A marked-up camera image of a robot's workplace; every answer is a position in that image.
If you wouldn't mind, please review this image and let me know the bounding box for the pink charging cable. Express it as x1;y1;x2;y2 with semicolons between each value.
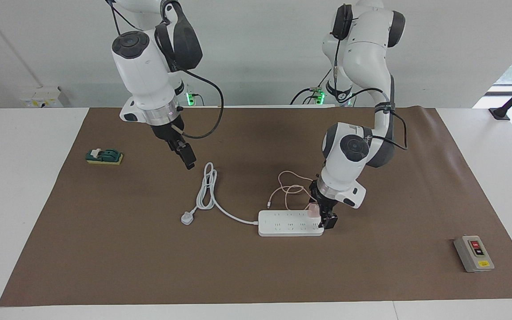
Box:
267;171;323;210

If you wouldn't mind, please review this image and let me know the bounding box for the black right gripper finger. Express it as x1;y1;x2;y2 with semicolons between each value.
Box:
180;144;196;170

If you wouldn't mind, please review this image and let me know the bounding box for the white wall socket box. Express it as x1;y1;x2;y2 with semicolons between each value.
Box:
20;87;63;108

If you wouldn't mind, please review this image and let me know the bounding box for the brown table mat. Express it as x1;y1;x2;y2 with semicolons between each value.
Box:
0;107;512;307

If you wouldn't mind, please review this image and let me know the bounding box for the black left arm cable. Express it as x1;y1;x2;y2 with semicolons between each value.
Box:
332;4;408;150

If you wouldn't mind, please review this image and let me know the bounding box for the white power strip with cord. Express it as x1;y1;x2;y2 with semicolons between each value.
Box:
180;162;325;237

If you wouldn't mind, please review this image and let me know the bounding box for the green knife switch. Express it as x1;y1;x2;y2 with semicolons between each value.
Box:
86;148;124;165

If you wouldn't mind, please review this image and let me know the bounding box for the black left base cable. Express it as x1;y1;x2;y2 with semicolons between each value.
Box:
290;69;332;105

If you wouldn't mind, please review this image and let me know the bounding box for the grey push button box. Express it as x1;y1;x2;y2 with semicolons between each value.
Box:
453;235;495;273

